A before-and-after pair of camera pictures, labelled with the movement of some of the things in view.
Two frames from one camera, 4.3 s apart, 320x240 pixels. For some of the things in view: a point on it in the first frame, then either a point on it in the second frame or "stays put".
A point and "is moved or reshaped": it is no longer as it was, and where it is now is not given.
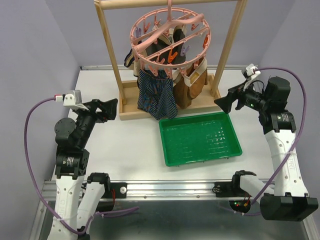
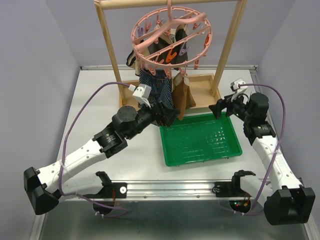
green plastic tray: [194, 139] stays put
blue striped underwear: [156, 95] stays put
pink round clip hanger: [169, 39] stays put
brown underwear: [186, 87] is moved or reshaped
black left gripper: [109, 111] to [167, 116]
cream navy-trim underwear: [129, 61] stays put
